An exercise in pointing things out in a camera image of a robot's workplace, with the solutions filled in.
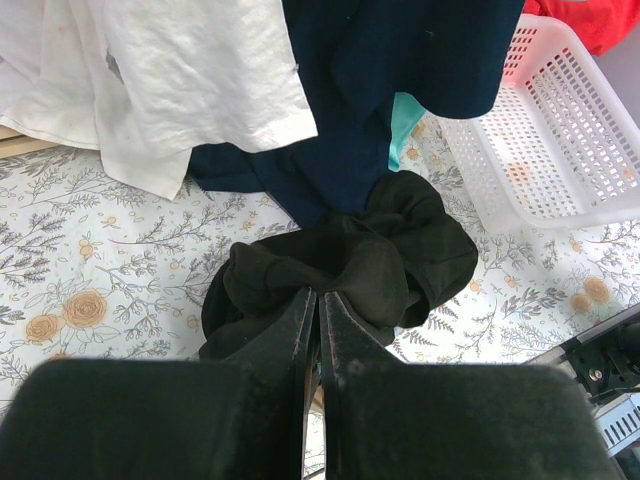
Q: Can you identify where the wooden clothes rack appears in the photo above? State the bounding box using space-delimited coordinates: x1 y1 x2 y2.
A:
0 126 51 159

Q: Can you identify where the black t shirt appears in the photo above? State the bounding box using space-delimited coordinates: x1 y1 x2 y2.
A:
199 171 478 360

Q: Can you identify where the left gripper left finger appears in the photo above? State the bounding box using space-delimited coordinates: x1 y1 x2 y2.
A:
1 290 317 479

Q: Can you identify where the teal hanging t shirt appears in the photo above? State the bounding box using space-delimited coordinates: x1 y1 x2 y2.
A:
388 92 426 171

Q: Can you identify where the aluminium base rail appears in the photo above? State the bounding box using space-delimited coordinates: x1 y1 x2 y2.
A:
528 305 639 458

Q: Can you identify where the red cloth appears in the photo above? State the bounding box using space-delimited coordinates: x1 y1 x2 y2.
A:
523 0 639 56

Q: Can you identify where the white hanging t shirt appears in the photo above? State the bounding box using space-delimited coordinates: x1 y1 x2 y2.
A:
1 1 317 199

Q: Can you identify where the navy hanging t shirt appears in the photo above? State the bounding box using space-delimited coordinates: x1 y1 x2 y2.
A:
188 0 523 228

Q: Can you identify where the white plastic laundry basket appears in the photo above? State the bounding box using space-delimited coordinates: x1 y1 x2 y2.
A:
438 14 639 234

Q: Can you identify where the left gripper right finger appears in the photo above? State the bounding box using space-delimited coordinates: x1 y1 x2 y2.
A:
319 293 616 479

